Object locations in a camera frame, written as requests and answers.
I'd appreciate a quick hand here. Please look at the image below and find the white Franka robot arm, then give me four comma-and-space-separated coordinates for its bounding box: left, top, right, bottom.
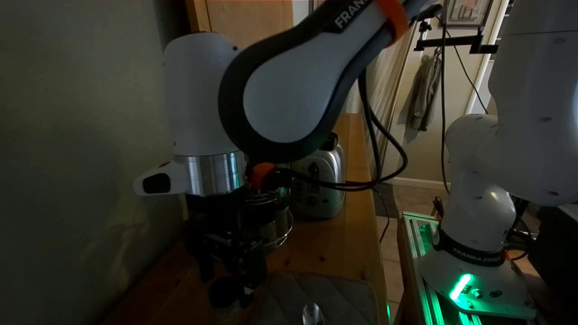
136, 0, 578, 319

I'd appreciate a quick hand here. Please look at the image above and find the grey kitchen scale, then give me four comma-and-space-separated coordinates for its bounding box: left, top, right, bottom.
251, 273, 381, 325

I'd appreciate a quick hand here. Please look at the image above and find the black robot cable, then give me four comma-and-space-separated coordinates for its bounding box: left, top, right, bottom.
273, 65, 410, 193

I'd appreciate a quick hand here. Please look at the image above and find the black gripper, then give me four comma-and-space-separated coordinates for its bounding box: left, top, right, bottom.
185, 191, 268, 283

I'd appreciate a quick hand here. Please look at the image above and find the robot base mount with green light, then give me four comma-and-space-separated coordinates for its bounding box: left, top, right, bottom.
398, 211, 539, 325

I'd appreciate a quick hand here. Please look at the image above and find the silver two-slot toaster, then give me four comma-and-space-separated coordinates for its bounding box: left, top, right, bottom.
291, 133, 345, 220

